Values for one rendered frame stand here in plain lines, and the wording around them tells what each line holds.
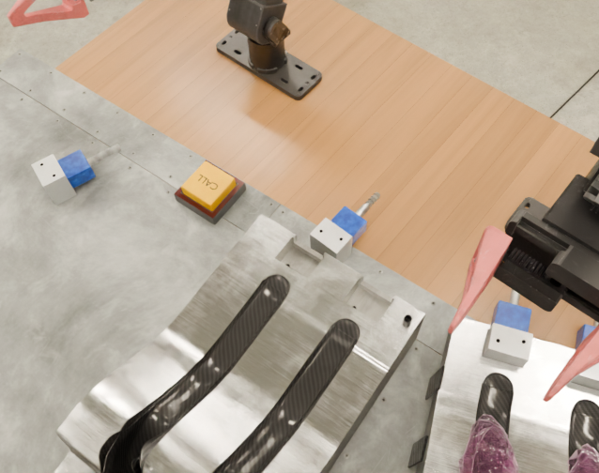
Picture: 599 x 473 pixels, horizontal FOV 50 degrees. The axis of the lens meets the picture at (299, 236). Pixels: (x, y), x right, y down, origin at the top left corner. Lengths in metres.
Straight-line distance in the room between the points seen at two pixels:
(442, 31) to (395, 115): 1.35
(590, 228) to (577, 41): 2.03
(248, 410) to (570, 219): 0.44
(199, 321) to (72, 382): 0.21
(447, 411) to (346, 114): 0.53
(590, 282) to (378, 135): 0.65
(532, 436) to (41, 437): 0.62
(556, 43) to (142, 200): 1.77
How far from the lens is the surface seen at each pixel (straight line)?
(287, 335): 0.81
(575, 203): 0.51
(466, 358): 0.85
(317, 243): 0.91
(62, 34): 2.59
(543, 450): 0.83
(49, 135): 1.17
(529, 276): 0.53
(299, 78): 1.14
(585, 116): 2.29
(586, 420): 0.87
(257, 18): 1.05
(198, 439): 0.75
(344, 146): 1.06
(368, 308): 0.85
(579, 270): 0.49
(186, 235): 0.99
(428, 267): 0.95
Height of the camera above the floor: 1.64
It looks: 61 degrees down
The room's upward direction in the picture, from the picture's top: 4 degrees counter-clockwise
